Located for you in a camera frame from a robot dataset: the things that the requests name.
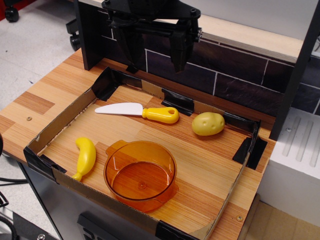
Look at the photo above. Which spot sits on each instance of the black chair wheel base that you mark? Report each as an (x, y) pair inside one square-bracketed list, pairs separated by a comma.
[(72, 29)]

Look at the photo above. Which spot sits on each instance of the cardboard fence with black tape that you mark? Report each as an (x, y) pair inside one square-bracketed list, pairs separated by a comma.
[(217, 176)]

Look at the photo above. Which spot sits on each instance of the white toy knife yellow handle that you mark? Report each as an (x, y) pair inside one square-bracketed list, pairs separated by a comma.
[(167, 115)]

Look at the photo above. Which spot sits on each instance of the black office chair caster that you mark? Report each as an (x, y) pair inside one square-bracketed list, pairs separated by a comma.
[(11, 14)]

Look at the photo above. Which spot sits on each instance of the black shelf frame wooden top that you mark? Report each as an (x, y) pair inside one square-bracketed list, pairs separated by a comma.
[(243, 70)]

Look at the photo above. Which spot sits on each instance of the white toy sink drainboard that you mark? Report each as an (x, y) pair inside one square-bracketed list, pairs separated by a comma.
[(291, 182)]

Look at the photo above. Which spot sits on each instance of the yellow toy banana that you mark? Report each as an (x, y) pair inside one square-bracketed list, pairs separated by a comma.
[(86, 159)]

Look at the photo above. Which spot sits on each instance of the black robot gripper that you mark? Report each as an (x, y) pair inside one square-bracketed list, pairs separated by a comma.
[(125, 15)]

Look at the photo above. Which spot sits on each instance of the orange transparent plastic pot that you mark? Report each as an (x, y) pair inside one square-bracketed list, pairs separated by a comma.
[(141, 174)]

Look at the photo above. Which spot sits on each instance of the yellow toy potato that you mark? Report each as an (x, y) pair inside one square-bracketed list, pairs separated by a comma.
[(208, 124)]

